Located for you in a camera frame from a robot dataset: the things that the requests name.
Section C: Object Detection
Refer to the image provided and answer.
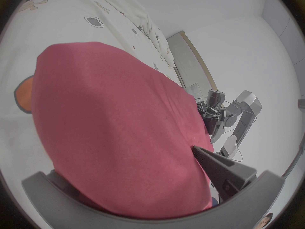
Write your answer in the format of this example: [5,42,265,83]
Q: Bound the red shirt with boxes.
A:
[31,42,214,220]

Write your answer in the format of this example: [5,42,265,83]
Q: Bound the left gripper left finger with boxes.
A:
[46,170,80,200]

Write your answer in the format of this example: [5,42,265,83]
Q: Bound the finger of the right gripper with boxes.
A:
[211,122,225,144]

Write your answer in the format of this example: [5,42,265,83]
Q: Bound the white printed quilt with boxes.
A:
[79,0,176,69]

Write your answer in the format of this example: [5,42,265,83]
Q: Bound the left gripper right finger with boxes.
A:
[192,145,258,201]

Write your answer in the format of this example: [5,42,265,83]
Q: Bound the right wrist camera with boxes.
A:
[196,99,208,114]

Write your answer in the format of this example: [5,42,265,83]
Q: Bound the clear plastic box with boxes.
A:
[185,82,203,100]

